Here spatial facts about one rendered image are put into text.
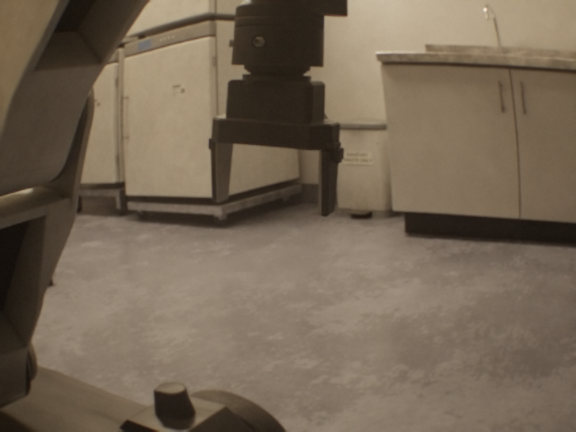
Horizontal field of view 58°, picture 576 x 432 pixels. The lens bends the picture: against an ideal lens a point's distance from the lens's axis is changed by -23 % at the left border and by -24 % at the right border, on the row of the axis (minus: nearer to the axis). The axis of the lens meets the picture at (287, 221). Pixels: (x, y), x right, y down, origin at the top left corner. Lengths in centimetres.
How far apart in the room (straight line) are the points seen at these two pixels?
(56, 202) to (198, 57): 237
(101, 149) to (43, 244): 298
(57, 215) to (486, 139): 194
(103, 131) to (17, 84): 309
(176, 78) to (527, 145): 170
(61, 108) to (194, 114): 244
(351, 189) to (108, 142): 137
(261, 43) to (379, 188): 239
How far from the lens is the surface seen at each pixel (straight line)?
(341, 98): 327
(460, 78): 236
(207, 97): 286
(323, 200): 59
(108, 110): 349
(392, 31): 314
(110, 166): 349
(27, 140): 49
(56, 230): 59
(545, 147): 228
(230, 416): 73
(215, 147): 62
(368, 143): 291
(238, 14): 59
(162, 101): 307
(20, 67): 44
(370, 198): 295
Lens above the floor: 55
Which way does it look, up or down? 11 degrees down
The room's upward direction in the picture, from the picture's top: 4 degrees counter-clockwise
